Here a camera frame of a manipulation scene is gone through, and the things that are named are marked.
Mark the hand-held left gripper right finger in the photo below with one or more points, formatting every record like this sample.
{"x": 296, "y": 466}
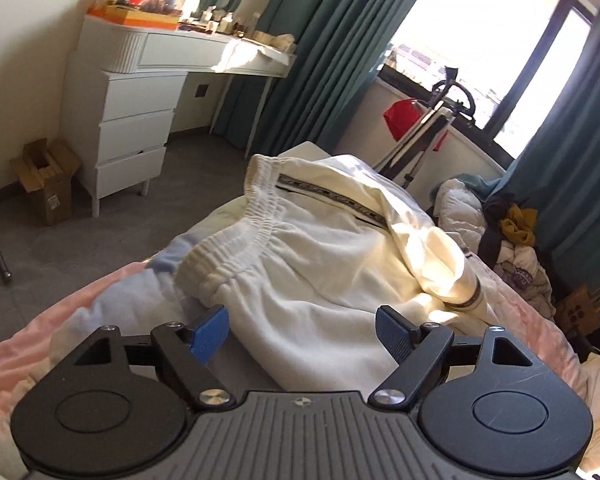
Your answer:
{"x": 393, "y": 335}

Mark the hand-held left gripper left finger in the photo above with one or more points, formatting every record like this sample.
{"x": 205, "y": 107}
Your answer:
{"x": 209, "y": 333}

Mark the white sweatpants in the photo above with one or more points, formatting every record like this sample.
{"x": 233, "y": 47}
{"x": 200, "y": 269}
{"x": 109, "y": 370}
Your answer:
{"x": 330, "y": 255}

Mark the pile of clothes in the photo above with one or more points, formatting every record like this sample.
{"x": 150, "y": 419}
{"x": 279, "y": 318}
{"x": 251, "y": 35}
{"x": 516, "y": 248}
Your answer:
{"x": 495, "y": 230}

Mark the pink and blue blanket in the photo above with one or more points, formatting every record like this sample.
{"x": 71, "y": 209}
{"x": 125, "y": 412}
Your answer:
{"x": 105, "y": 310}

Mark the mustard yellow cloth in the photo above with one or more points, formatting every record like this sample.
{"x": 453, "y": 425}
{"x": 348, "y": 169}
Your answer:
{"x": 520, "y": 224}

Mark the garment steamer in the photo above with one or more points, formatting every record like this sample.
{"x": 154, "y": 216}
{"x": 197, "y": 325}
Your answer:
{"x": 425, "y": 130}

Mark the red bag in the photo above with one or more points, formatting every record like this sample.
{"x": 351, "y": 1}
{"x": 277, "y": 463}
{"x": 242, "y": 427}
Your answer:
{"x": 405, "y": 119}

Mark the cardboard box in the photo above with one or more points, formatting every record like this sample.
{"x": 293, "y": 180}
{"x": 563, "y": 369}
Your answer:
{"x": 47, "y": 180}

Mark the white drawer chest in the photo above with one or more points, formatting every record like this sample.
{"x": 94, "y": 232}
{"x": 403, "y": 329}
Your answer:
{"x": 122, "y": 120}

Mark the teal curtain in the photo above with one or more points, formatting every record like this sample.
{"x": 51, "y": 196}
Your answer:
{"x": 325, "y": 55}
{"x": 575, "y": 150}

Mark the white dressing table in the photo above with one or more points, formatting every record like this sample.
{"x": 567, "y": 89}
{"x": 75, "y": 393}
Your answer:
{"x": 190, "y": 50}

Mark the row of small bottles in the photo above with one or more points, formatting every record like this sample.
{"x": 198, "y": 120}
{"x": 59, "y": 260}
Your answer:
{"x": 220, "y": 22}

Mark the orange box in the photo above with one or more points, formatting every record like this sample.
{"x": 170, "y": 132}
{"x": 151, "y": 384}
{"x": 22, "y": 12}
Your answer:
{"x": 135, "y": 16}

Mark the window frame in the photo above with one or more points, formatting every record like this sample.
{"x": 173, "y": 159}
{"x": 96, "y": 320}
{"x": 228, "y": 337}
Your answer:
{"x": 500, "y": 75}

